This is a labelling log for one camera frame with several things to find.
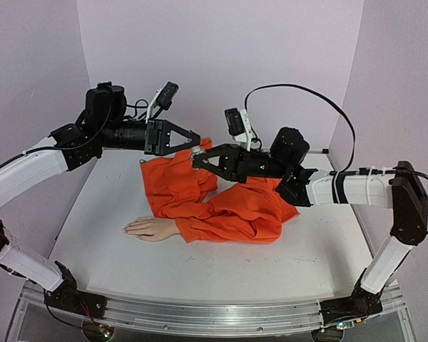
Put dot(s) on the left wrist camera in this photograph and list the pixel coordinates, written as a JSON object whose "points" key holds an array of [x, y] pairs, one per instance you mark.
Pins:
{"points": [[162, 100]]}

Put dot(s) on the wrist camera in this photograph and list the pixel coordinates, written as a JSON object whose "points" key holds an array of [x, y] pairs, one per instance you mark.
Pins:
{"points": [[240, 128], [162, 100]]}

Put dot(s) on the mannequin hand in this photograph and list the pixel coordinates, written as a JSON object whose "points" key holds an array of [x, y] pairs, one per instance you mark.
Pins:
{"points": [[152, 230]]}

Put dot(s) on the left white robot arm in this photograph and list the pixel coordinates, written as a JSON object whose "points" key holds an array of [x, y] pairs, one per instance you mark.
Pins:
{"points": [[103, 124]]}

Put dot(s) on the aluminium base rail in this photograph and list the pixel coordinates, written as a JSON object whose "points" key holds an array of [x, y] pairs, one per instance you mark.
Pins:
{"points": [[33, 320]]}

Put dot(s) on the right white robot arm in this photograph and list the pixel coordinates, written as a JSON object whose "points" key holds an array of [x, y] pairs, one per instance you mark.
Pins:
{"points": [[399, 189]]}

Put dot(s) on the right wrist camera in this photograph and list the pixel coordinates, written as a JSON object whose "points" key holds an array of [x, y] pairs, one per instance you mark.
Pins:
{"points": [[240, 128]]}

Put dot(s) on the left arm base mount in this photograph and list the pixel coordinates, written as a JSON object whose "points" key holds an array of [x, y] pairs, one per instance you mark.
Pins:
{"points": [[67, 297]]}

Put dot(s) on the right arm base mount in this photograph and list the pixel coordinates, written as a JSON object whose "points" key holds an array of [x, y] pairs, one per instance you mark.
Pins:
{"points": [[360, 304]]}

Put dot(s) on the orange cloth garment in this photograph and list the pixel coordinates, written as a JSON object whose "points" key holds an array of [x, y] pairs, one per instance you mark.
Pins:
{"points": [[252, 212]]}

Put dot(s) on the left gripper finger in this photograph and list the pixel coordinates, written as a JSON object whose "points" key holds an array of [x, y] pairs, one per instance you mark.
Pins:
{"points": [[170, 128], [170, 148]]}

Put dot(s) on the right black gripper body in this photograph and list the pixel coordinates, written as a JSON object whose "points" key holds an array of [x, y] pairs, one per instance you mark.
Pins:
{"points": [[238, 164]]}

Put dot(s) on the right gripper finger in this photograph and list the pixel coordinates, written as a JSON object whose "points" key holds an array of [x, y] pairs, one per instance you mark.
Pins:
{"points": [[219, 166], [222, 150]]}

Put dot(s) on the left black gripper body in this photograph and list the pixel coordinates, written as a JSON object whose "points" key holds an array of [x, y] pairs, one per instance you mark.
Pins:
{"points": [[154, 142]]}

